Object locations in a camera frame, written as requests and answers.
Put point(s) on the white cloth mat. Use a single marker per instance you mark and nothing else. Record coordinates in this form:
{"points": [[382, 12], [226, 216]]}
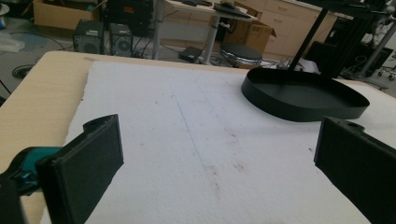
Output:
{"points": [[199, 149]]}

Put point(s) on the black oval tray stand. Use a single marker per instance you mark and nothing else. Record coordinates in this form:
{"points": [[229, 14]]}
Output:
{"points": [[303, 99]]}

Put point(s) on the open cardboard box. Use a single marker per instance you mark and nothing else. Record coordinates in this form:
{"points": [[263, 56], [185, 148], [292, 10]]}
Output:
{"points": [[250, 32]]}

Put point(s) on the white height-adjustable desk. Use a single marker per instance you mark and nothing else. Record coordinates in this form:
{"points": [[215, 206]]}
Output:
{"points": [[199, 21]]}

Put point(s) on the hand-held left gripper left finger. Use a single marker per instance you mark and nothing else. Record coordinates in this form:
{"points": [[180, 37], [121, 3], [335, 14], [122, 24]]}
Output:
{"points": [[82, 168]]}

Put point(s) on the black round stool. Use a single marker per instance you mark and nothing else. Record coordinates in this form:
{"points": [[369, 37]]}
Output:
{"points": [[241, 55]]}

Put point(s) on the black computer tower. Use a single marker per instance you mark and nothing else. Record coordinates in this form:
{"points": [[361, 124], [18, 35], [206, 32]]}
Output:
{"points": [[120, 39], [88, 36]]}

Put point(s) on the black flat device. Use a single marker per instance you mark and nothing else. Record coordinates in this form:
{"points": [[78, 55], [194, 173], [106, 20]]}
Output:
{"points": [[190, 53]]}

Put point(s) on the black metal frame stand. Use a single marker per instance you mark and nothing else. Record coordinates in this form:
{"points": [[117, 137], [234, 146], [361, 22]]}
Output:
{"points": [[351, 40]]}

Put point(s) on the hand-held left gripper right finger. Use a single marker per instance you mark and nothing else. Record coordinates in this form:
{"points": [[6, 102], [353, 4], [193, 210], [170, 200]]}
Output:
{"points": [[358, 165]]}

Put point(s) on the beige drawer cabinet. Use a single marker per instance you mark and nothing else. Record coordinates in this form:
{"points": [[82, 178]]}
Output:
{"points": [[291, 25]]}

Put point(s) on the black keyboard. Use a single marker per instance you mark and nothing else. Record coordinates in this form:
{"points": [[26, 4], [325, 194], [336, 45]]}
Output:
{"points": [[232, 9]]}

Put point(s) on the large cardboard box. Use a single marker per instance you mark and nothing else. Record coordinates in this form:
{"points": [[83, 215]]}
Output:
{"points": [[63, 14]]}

